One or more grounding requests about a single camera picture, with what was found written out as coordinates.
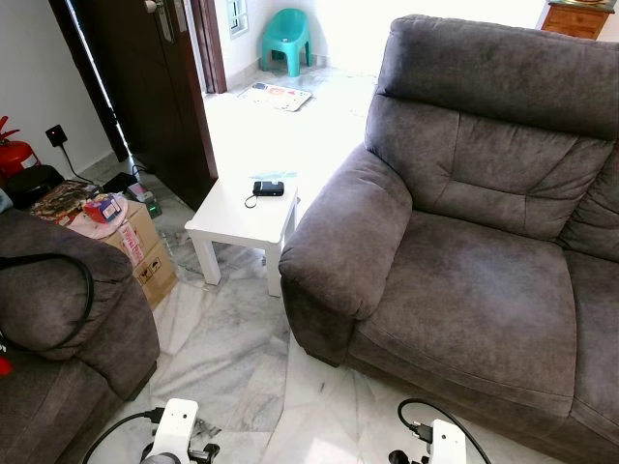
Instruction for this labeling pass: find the dark brown wooden door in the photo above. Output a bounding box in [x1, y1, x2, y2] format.
[48, 0, 219, 211]

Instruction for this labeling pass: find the red fire extinguisher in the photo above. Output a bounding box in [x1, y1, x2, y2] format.
[0, 116, 40, 185]

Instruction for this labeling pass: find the red blue package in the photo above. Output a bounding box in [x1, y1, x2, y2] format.
[83, 193, 129, 224]

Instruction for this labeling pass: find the brown cardboard box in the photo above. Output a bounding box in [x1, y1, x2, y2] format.
[97, 198, 179, 310]

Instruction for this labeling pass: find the thick black looped cable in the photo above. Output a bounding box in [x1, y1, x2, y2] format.
[0, 253, 96, 354]

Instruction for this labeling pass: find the large grey fabric sofa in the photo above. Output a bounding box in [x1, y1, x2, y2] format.
[279, 14, 619, 464]

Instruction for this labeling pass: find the black bag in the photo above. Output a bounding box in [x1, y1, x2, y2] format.
[5, 164, 64, 209]

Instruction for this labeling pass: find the dark grey fabric armchair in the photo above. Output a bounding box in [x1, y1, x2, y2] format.
[0, 208, 162, 464]

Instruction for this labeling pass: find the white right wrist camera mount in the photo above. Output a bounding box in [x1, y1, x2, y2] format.
[428, 419, 468, 464]

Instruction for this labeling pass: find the brown wooden cabinet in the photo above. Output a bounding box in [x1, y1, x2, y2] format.
[540, 0, 616, 42]

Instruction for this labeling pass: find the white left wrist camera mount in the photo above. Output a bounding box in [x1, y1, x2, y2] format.
[150, 398, 199, 460]

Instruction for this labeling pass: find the white printed floor mat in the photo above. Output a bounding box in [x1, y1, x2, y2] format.
[240, 82, 313, 111]

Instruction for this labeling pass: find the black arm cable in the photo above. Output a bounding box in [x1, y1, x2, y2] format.
[82, 408, 165, 464]
[398, 398, 492, 464]

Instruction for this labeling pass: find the black power strip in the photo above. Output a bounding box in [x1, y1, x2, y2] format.
[126, 182, 163, 218]

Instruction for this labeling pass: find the small white side table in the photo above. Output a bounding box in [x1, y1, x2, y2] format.
[185, 174, 299, 298]

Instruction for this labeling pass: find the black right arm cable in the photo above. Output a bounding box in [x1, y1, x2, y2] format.
[398, 398, 492, 464]

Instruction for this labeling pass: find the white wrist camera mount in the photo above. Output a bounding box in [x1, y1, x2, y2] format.
[428, 419, 468, 464]
[150, 398, 199, 460]

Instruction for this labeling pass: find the teal plastic child chair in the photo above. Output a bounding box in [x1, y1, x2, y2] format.
[259, 8, 313, 78]

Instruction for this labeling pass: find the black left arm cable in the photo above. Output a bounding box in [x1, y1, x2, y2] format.
[82, 408, 165, 464]

